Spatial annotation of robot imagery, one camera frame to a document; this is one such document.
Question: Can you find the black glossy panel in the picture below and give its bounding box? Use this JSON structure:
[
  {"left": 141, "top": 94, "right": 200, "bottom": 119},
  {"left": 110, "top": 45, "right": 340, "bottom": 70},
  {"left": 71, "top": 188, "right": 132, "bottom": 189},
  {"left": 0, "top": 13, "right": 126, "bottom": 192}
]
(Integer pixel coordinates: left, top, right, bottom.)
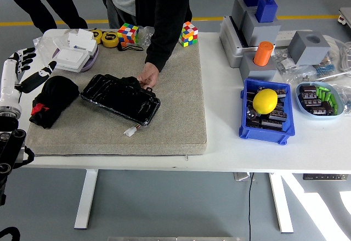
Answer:
[{"left": 80, "top": 73, "right": 162, "bottom": 127}]

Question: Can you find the black desk control panel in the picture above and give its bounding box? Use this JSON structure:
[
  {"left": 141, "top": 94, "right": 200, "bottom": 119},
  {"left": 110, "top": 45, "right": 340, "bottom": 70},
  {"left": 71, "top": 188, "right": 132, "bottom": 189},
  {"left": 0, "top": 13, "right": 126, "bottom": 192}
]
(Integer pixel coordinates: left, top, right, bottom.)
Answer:
[{"left": 302, "top": 173, "right": 349, "bottom": 181}]

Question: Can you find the yellow lemon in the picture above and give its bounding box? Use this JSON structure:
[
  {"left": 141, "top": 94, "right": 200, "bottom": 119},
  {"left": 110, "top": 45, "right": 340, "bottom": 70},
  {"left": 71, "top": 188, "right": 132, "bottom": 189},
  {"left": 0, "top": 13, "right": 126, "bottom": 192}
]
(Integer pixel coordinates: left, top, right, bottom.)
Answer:
[{"left": 252, "top": 88, "right": 279, "bottom": 115}]

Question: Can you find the grey holder block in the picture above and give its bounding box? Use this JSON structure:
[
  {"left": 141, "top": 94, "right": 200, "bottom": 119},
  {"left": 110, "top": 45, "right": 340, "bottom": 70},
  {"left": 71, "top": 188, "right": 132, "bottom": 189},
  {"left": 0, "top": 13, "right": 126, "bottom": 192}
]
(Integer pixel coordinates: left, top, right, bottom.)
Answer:
[
  {"left": 241, "top": 10, "right": 282, "bottom": 47},
  {"left": 231, "top": 0, "right": 258, "bottom": 30},
  {"left": 239, "top": 52, "right": 278, "bottom": 82}
]

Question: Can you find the white wire connector plug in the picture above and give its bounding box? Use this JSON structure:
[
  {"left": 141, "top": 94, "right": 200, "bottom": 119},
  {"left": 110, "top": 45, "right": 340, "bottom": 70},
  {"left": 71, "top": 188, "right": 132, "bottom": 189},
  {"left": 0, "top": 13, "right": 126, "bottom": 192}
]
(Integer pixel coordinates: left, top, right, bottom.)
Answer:
[{"left": 123, "top": 125, "right": 138, "bottom": 137}]

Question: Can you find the yellow tape measure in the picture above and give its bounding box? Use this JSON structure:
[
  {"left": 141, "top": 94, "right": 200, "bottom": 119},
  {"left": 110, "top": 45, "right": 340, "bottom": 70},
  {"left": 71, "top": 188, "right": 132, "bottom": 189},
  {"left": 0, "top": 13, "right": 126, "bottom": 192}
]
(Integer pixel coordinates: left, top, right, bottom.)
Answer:
[
  {"left": 100, "top": 31, "right": 120, "bottom": 48},
  {"left": 89, "top": 28, "right": 104, "bottom": 44}
]

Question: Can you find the clear crumpled plastic bag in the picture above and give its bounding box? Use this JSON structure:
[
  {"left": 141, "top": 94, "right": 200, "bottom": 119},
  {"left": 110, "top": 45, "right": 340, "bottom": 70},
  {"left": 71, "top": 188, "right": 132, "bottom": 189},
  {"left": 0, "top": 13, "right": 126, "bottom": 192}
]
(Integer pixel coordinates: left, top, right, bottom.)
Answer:
[{"left": 334, "top": 83, "right": 351, "bottom": 115}]

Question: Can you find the white coiled cable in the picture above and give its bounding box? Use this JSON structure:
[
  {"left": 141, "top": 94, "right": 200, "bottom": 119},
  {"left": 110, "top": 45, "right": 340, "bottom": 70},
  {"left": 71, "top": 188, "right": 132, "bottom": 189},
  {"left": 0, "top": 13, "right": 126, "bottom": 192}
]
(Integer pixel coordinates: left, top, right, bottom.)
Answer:
[{"left": 323, "top": 35, "right": 351, "bottom": 73}]

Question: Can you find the black power cable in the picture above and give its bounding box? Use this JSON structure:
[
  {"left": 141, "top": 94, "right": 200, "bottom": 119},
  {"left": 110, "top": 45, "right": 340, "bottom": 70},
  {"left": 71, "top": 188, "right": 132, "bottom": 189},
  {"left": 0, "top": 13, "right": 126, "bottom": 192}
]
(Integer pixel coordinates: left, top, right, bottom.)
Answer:
[{"left": 247, "top": 172, "right": 254, "bottom": 241}]

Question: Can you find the silver box under table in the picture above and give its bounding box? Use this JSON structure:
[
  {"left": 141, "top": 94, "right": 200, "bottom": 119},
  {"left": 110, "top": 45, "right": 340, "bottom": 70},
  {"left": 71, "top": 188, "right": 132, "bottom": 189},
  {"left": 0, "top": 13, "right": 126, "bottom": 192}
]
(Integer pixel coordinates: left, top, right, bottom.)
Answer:
[{"left": 233, "top": 171, "right": 256, "bottom": 182}]

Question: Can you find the white table leg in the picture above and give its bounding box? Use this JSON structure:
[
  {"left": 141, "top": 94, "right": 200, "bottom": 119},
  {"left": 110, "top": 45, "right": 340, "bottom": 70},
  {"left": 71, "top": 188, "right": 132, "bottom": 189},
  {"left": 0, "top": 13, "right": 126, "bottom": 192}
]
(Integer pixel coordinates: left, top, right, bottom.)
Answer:
[
  {"left": 73, "top": 169, "right": 99, "bottom": 230},
  {"left": 268, "top": 172, "right": 294, "bottom": 234}
]

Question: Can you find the thin white rod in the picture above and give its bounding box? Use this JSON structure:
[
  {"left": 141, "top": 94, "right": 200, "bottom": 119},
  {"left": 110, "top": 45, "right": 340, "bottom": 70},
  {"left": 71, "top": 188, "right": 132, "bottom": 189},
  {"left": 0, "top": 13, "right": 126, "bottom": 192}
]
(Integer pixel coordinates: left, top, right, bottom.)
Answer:
[{"left": 319, "top": 70, "right": 351, "bottom": 81}]

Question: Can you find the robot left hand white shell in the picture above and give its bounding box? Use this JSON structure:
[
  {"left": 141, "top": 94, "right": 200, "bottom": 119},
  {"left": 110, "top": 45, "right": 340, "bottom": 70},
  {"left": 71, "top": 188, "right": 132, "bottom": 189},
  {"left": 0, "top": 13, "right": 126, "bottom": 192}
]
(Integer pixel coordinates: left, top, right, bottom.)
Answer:
[{"left": 0, "top": 47, "right": 58, "bottom": 110}]

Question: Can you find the purple tray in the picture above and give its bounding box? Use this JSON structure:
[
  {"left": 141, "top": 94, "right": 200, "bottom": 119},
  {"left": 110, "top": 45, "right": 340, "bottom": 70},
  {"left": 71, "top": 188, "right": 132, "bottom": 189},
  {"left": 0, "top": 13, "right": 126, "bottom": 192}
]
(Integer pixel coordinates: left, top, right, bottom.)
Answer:
[{"left": 52, "top": 43, "right": 100, "bottom": 73}]

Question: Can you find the multicolour puzzle cube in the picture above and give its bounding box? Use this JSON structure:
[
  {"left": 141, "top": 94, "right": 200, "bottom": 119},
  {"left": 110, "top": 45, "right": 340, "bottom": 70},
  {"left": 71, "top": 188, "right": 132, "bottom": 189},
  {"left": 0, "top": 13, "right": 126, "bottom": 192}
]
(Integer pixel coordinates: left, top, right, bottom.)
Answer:
[
  {"left": 117, "top": 23, "right": 140, "bottom": 47},
  {"left": 178, "top": 21, "right": 199, "bottom": 48}
]

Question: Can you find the person standing behind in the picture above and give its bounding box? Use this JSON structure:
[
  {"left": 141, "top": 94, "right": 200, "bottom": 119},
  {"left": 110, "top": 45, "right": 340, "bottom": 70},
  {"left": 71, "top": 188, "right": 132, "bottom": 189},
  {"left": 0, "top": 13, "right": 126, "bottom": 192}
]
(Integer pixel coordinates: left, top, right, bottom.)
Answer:
[{"left": 0, "top": 0, "right": 88, "bottom": 35}]

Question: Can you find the white open cardboard box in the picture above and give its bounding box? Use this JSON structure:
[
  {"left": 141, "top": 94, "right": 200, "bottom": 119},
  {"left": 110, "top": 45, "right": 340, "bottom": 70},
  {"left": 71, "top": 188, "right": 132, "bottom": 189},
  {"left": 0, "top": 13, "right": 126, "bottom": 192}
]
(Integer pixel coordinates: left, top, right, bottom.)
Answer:
[{"left": 53, "top": 29, "right": 98, "bottom": 54}]

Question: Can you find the orange cylinder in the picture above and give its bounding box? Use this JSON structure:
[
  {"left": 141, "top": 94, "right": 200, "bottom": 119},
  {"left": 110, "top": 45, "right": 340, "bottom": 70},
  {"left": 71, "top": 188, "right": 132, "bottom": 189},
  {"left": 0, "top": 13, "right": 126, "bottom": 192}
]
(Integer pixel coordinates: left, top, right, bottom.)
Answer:
[{"left": 253, "top": 41, "right": 275, "bottom": 67}]

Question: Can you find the white power strip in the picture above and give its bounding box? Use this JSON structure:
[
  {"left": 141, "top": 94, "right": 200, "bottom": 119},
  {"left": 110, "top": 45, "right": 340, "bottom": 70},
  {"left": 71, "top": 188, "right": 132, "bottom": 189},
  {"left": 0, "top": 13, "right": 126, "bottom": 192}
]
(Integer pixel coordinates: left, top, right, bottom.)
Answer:
[{"left": 274, "top": 29, "right": 313, "bottom": 47}]

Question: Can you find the clear empty plastic bag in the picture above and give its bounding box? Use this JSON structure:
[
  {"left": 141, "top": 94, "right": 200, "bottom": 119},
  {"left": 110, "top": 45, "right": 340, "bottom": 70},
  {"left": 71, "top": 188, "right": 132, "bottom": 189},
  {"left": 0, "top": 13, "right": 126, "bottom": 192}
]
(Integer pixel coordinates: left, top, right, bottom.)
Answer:
[{"left": 32, "top": 29, "right": 69, "bottom": 69}]

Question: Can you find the white flat switch box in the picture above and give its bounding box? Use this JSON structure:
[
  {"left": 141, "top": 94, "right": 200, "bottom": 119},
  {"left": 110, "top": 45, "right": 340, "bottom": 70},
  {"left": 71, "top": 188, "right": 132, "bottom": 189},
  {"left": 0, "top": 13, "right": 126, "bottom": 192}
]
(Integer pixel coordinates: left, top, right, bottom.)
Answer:
[{"left": 55, "top": 47, "right": 90, "bottom": 73}]

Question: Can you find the grey-brown mat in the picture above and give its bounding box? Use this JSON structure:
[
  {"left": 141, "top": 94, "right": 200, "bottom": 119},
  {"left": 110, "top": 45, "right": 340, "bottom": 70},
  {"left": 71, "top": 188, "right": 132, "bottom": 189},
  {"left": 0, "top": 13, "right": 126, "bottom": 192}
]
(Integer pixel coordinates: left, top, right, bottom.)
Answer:
[{"left": 24, "top": 43, "right": 208, "bottom": 157}]

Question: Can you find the clear bag of small parts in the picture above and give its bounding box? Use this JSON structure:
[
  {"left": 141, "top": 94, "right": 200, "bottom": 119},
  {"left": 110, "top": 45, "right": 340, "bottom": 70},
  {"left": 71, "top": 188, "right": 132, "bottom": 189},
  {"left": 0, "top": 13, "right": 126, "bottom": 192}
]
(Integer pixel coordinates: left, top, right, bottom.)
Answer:
[{"left": 273, "top": 47, "right": 319, "bottom": 85}]

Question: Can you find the black wrist strap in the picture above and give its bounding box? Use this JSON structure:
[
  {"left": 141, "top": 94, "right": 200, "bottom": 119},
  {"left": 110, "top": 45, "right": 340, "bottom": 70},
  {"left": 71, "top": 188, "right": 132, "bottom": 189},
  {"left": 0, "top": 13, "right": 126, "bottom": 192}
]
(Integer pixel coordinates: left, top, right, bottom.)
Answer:
[{"left": 117, "top": 43, "right": 144, "bottom": 52}]

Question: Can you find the blue plastic bin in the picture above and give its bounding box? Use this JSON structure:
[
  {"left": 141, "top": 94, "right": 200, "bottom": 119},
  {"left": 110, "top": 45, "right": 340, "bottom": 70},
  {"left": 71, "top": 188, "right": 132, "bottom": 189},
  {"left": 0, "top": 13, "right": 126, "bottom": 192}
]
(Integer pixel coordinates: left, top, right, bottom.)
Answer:
[{"left": 239, "top": 78, "right": 296, "bottom": 145}]

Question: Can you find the black rag with red tag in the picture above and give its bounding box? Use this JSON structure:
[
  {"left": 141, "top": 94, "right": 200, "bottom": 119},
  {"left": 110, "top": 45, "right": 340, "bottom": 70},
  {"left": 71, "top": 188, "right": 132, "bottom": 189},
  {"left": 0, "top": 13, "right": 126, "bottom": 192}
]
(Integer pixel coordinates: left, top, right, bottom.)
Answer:
[{"left": 29, "top": 75, "right": 80, "bottom": 130}]

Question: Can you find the clear bag of metal parts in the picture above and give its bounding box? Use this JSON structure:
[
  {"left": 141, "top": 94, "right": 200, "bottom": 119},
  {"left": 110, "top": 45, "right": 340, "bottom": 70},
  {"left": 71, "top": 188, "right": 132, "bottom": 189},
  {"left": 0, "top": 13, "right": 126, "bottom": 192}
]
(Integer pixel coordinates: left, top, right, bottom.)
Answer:
[{"left": 137, "top": 26, "right": 156, "bottom": 47}]

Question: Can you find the grey block with round hole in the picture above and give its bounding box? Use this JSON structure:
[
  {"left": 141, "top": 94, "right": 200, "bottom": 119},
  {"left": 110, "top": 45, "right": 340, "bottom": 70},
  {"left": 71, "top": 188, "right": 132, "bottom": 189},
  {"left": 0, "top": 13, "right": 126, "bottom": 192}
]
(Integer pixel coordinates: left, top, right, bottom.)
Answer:
[{"left": 287, "top": 30, "right": 332, "bottom": 66}]

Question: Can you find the light grey enclosure box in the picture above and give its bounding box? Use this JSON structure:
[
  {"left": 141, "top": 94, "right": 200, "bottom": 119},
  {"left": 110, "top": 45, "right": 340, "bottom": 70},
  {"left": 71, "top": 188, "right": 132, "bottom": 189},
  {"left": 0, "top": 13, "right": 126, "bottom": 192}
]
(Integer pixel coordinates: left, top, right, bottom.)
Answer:
[{"left": 219, "top": 15, "right": 260, "bottom": 69}]

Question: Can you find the person's hand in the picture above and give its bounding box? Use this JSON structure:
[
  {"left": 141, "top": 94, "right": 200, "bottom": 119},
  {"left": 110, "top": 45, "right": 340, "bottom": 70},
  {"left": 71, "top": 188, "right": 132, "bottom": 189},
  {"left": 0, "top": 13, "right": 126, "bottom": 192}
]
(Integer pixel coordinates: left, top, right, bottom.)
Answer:
[{"left": 136, "top": 61, "right": 160, "bottom": 89}]

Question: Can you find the blue resistor bundle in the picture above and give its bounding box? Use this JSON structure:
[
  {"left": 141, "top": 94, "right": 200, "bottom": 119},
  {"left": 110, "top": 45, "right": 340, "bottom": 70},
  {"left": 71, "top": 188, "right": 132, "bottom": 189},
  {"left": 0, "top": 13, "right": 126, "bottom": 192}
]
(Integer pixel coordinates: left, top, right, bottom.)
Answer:
[{"left": 315, "top": 59, "right": 338, "bottom": 79}]

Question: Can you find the light blue dish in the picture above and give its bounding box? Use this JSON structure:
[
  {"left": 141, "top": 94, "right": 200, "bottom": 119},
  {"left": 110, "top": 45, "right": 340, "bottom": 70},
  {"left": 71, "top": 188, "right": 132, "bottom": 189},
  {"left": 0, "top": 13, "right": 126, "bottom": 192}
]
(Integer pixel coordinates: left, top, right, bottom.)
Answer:
[{"left": 295, "top": 81, "right": 345, "bottom": 120}]

